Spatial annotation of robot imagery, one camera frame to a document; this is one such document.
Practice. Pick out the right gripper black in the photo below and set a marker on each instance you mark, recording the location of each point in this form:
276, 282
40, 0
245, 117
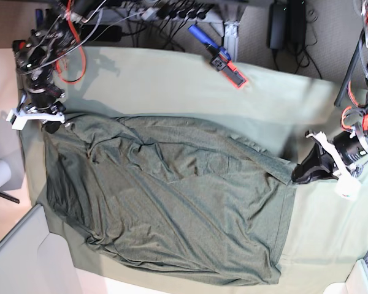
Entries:
51, 126

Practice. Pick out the black power adapter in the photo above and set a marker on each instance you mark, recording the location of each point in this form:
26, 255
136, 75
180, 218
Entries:
277, 26
298, 23

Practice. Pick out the black power adapter right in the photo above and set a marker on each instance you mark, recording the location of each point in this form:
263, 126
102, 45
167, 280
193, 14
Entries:
277, 26

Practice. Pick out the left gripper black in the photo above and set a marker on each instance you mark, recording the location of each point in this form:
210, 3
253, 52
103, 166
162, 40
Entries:
318, 165

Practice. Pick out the blue orange clamp on table edge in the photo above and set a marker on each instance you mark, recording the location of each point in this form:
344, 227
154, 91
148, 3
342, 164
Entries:
221, 60

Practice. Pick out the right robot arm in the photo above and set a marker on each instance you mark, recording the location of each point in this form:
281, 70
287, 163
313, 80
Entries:
57, 34

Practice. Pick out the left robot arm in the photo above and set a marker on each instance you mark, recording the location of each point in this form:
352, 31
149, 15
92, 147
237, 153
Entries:
345, 155

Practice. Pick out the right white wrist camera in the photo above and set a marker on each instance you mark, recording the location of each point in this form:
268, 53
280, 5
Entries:
19, 118

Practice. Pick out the aluminium frame leg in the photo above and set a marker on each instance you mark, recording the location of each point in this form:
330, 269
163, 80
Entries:
231, 15

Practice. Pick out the green grey T-shirt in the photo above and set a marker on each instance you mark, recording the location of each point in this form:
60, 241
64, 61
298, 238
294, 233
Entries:
183, 197

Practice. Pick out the black power brick left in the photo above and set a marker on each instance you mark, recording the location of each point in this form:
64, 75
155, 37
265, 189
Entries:
103, 33

